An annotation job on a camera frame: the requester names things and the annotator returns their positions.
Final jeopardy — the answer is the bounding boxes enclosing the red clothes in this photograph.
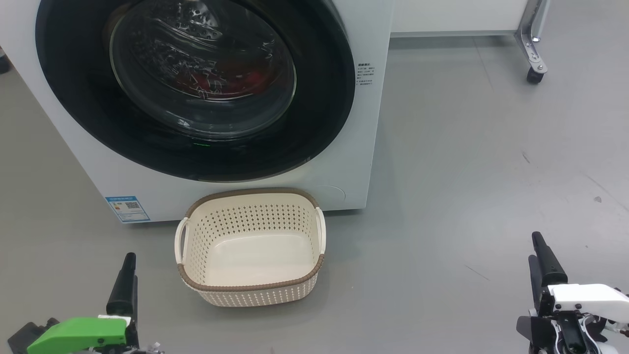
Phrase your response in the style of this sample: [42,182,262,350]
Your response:
[184,57,278,101]

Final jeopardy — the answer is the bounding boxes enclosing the black and white patterned fabric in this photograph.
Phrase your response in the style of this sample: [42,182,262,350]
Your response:
[129,27,207,96]

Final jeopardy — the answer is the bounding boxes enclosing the silver metal cabinet leg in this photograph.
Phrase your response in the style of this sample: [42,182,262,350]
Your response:
[515,0,550,74]

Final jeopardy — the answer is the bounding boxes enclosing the blue energy label sticker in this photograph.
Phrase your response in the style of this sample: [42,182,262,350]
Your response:
[105,196,151,224]

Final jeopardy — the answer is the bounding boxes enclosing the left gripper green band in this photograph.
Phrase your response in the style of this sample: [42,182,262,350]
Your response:
[27,253,163,354]

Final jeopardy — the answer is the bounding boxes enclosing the white front-load washing machine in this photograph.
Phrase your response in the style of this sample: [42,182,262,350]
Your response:
[0,0,396,224]

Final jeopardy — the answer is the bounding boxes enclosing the white cabinet panel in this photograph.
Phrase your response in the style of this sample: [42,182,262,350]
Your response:
[391,0,529,38]

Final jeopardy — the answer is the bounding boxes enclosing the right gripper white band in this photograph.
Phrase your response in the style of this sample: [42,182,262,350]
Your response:
[528,232,629,354]

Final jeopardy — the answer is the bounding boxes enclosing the black round washer door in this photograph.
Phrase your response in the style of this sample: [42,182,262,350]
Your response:
[34,0,356,183]

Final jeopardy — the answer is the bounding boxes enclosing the cream laundry basket brown rim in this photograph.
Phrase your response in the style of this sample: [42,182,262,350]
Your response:
[174,187,327,308]

